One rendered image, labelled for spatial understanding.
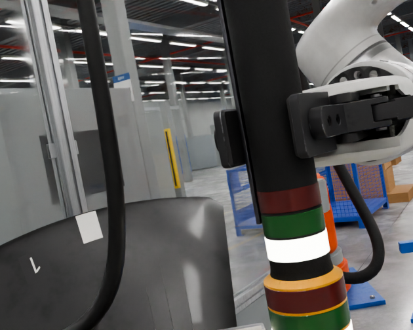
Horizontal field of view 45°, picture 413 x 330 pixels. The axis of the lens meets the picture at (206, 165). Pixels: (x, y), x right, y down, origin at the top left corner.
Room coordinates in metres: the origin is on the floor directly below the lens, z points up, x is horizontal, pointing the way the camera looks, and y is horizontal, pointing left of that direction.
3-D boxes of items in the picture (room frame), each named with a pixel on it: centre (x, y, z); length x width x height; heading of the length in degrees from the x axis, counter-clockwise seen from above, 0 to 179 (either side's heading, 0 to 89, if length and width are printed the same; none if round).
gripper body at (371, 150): (0.36, -0.10, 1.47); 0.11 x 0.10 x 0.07; 144
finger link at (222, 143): (0.30, -0.02, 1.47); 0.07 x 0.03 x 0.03; 144
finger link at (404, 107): (0.31, -0.11, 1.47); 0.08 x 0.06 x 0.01; 24
